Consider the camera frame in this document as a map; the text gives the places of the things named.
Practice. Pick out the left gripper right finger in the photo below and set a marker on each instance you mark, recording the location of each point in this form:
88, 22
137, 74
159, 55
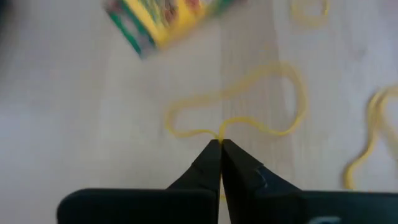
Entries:
248, 180

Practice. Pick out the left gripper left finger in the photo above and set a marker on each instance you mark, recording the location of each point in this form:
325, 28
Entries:
205, 177

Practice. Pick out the yellow rubber band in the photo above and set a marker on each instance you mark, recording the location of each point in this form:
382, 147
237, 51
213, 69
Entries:
372, 124
280, 133
311, 22

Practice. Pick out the yellow green crayon box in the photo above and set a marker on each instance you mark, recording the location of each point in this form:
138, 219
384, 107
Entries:
168, 21

